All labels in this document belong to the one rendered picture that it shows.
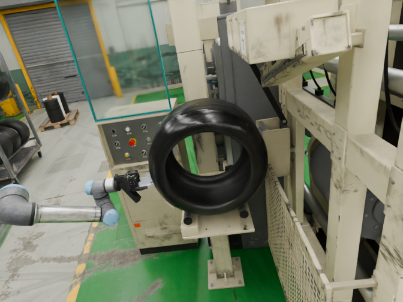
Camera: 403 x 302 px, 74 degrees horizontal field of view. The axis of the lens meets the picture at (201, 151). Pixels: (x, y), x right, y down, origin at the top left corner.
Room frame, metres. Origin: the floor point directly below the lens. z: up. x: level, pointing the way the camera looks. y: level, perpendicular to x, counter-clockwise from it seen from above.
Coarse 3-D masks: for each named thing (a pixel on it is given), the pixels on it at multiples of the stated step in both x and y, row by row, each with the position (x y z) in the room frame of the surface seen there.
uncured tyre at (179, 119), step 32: (160, 128) 1.12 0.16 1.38; (192, 128) 1.04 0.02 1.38; (224, 128) 1.03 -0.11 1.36; (256, 128) 1.08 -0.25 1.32; (160, 160) 1.05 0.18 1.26; (256, 160) 1.02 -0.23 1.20; (160, 192) 1.08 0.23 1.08; (192, 192) 1.25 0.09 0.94; (224, 192) 1.23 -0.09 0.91; (256, 192) 1.05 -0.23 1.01
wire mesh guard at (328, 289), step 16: (272, 176) 1.19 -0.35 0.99; (272, 192) 1.23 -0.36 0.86; (272, 208) 1.26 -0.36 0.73; (288, 208) 0.91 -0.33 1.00; (272, 224) 1.29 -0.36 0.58; (288, 224) 0.93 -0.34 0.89; (288, 240) 0.93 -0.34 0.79; (304, 240) 0.72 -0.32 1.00; (288, 256) 0.93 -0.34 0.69; (304, 256) 0.72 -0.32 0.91; (304, 272) 0.72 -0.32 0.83; (320, 272) 0.58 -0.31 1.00; (288, 288) 0.95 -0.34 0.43; (304, 288) 0.72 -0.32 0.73; (320, 288) 0.57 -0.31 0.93
